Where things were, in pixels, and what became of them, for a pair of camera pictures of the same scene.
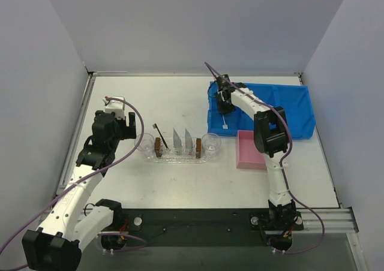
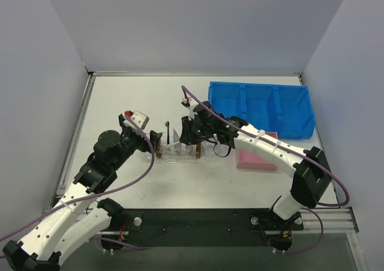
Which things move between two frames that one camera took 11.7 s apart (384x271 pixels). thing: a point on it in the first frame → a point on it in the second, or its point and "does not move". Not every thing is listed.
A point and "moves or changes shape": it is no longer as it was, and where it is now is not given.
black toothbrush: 154,126 → 167,125
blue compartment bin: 293,101 does not move
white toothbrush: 224,126 moves or changes shape
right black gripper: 224,104 → 186,131
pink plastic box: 248,156 does not move
